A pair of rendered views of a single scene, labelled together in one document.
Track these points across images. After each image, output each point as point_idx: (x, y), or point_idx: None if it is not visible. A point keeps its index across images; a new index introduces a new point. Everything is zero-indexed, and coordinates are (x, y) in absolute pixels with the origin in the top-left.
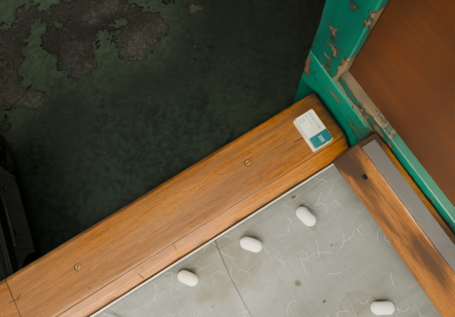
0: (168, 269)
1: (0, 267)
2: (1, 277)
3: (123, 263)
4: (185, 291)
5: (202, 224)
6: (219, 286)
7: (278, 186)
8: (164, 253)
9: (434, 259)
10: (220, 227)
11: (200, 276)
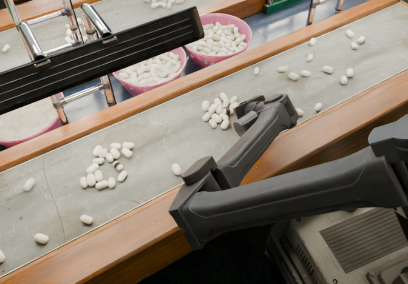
0: (99, 225)
1: (291, 280)
2: (288, 272)
3: (123, 224)
4: (90, 213)
5: (68, 248)
6: (69, 216)
7: (9, 275)
8: (97, 231)
9: None
10: (59, 249)
11: (80, 221)
